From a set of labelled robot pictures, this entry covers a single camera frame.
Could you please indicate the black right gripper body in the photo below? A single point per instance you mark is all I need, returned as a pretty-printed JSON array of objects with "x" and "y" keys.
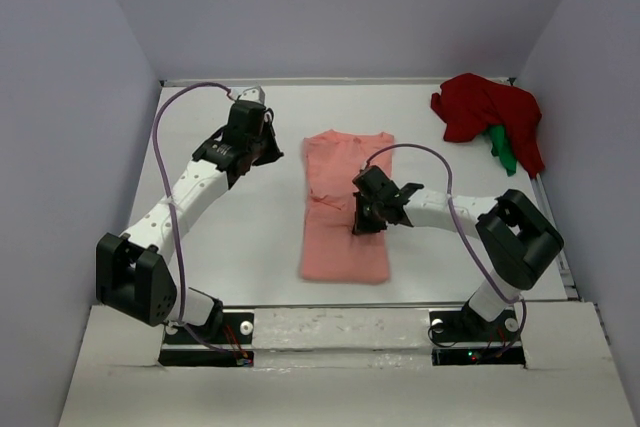
[{"x": 367, "y": 217}]

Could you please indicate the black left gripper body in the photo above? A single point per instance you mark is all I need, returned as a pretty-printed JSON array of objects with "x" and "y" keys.
[{"x": 264, "y": 148}]

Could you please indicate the pink t shirt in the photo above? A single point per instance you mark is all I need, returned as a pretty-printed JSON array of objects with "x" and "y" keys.
[{"x": 331, "y": 252}]

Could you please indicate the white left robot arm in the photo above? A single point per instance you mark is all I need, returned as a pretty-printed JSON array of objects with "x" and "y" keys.
[{"x": 132, "y": 269}]

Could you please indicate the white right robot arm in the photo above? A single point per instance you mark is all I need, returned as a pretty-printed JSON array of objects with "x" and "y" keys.
[{"x": 520, "y": 242}]

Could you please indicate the red t shirt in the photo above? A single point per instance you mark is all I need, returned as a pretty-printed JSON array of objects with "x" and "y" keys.
[{"x": 469, "y": 105}]

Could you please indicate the green t shirt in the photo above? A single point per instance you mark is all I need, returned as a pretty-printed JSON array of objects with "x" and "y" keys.
[{"x": 501, "y": 148}]

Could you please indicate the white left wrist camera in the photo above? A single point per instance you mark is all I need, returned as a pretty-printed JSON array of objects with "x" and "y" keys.
[{"x": 253, "y": 94}]

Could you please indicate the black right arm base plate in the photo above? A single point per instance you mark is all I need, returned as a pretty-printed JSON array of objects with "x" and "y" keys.
[{"x": 494, "y": 343}]

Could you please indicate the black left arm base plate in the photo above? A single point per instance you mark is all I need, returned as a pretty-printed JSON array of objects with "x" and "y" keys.
[{"x": 229, "y": 347}]

